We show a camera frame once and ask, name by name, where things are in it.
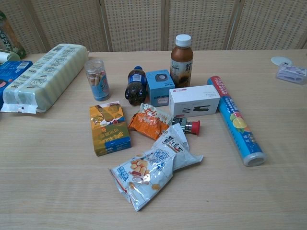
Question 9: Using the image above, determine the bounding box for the blue plastic food wrap box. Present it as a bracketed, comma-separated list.
[206, 76, 267, 167]

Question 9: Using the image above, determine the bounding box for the white tissue multipack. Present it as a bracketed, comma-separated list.
[0, 43, 90, 114]

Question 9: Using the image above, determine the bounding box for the orange snack packet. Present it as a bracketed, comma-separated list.
[128, 103, 174, 141]

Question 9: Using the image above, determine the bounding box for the small light blue box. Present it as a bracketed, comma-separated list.
[145, 69, 172, 108]

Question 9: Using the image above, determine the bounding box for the small cola bottle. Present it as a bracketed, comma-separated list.
[124, 66, 148, 107]

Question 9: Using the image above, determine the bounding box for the red emergency stop button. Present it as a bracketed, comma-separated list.
[171, 116, 201, 131]

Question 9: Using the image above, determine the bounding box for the white crumpled snack bag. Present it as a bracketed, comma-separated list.
[152, 124, 204, 172]

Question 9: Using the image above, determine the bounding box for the white rectangular box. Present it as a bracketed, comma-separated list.
[168, 86, 221, 118]

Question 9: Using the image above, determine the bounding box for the brown tea bottle white cap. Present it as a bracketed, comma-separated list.
[170, 34, 194, 89]

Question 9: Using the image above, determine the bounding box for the white peanut snack bag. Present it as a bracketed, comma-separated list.
[108, 148, 174, 212]

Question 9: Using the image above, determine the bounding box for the clear snack jar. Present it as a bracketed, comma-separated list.
[84, 59, 112, 102]

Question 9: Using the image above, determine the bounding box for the wicker folding screen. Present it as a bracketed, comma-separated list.
[0, 0, 307, 54]

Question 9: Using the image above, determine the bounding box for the white round disc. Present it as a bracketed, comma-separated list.
[271, 56, 293, 67]

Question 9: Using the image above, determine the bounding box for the clear purple case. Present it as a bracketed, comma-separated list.
[275, 62, 307, 86]

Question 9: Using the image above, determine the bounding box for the blue cookie box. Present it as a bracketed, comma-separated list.
[0, 60, 34, 107]

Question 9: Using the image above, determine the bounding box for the green lint roller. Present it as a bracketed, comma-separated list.
[0, 48, 22, 65]

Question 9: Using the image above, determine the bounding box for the green tea bottle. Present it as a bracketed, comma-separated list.
[0, 11, 27, 60]

